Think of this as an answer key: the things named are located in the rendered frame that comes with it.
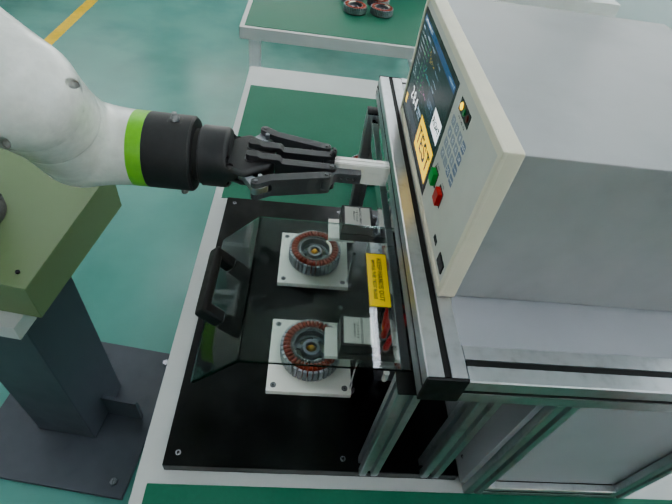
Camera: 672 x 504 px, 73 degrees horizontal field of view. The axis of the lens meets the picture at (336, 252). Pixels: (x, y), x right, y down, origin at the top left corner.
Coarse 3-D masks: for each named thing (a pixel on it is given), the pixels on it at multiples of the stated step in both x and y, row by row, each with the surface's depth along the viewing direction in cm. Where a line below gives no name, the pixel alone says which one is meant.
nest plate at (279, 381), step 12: (276, 372) 81; (336, 372) 83; (348, 372) 83; (276, 384) 80; (288, 384) 80; (300, 384) 80; (312, 384) 80; (324, 384) 81; (336, 384) 81; (348, 384) 81; (324, 396) 80; (336, 396) 80; (348, 396) 80
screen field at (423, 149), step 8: (424, 128) 66; (416, 136) 71; (424, 136) 66; (416, 144) 70; (424, 144) 66; (416, 152) 70; (424, 152) 65; (424, 160) 65; (424, 168) 65; (424, 176) 64
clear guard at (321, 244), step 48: (240, 240) 67; (288, 240) 65; (336, 240) 66; (384, 240) 67; (240, 288) 59; (288, 288) 59; (336, 288) 60; (240, 336) 53; (288, 336) 54; (336, 336) 55; (384, 336) 55
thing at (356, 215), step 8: (344, 208) 93; (352, 208) 93; (360, 208) 94; (368, 208) 94; (344, 216) 91; (352, 216) 92; (360, 216) 92; (368, 216) 92; (376, 216) 96; (360, 224) 90; (368, 224) 91
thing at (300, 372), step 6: (288, 366) 80; (294, 366) 79; (300, 366) 79; (306, 366) 79; (288, 372) 81; (294, 372) 79; (300, 372) 78; (306, 372) 78; (312, 372) 78; (318, 372) 79; (324, 372) 79; (330, 372) 81; (300, 378) 80; (312, 378) 81; (318, 378) 80; (324, 378) 81
